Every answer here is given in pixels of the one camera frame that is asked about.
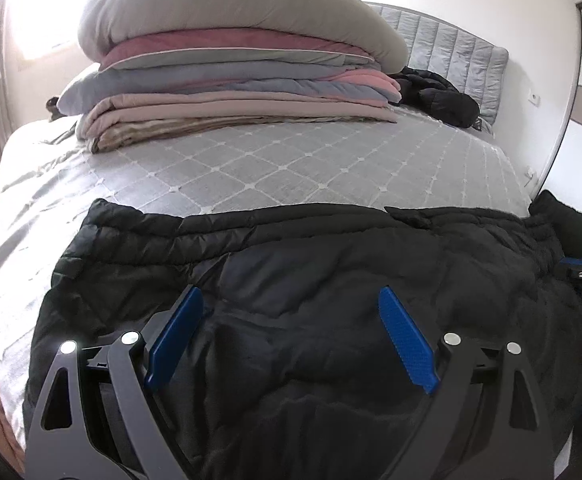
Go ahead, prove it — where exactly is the bed with grey checked sheet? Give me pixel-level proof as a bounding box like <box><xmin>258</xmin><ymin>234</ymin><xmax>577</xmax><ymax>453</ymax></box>
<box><xmin>0</xmin><ymin>107</ymin><xmax>533</xmax><ymax>467</ymax></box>

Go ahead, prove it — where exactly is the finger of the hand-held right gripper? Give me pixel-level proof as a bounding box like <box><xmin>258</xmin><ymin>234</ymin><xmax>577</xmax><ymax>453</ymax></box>
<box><xmin>554</xmin><ymin>257</ymin><xmax>582</xmax><ymax>278</ymax></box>

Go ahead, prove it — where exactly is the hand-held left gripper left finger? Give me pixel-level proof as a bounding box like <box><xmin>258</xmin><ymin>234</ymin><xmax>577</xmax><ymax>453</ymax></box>
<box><xmin>25</xmin><ymin>285</ymin><xmax>205</xmax><ymax>480</ymax></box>

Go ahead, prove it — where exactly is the large grey pillow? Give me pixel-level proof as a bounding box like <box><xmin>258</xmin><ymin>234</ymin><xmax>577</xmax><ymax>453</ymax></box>
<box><xmin>77</xmin><ymin>0</ymin><xmax>410</xmax><ymax>74</ymax></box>

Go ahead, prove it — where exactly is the folded beige blanket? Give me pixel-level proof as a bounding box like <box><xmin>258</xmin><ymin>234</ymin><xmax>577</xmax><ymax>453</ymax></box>
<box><xmin>76</xmin><ymin>91</ymin><xmax>400</xmax><ymax>154</ymax></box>

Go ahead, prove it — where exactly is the folded pink blanket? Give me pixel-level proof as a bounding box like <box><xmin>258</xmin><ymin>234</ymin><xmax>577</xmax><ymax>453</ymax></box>
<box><xmin>330</xmin><ymin>67</ymin><xmax>397</xmax><ymax>97</ymax></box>

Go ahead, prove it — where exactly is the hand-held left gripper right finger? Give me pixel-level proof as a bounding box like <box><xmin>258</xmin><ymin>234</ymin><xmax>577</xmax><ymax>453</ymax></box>
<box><xmin>377</xmin><ymin>286</ymin><xmax>557</xmax><ymax>480</ymax></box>

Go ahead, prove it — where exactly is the small black puffer jacket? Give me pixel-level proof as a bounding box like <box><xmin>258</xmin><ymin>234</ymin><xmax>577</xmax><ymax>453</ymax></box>
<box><xmin>391</xmin><ymin>66</ymin><xmax>481</xmax><ymax>129</ymax></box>

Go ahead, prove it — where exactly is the large black puffer coat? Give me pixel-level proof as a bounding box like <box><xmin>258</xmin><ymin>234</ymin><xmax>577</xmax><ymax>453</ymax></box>
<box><xmin>23</xmin><ymin>191</ymin><xmax>582</xmax><ymax>480</ymax></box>

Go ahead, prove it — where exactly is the grey padded headboard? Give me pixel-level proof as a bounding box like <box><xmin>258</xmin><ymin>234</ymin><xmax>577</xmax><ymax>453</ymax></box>
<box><xmin>363</xmin><ymin>2</ymin><xmax>510</xmax><ymax>127</ymax></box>

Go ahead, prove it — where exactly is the folded grey-blue blanket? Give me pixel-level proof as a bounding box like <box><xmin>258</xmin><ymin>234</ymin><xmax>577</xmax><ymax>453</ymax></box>
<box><xmin>57</xmin><ymin>60</ymin><xmax>403</xmax><ymax>117</ymax></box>

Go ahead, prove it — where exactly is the folded maroon blanket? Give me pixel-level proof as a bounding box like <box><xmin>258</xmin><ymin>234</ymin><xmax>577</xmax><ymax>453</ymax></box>
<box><xmin>100</xmin><ymin>29</ymin><xmax>373</xmax><ymax>71</ymax></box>

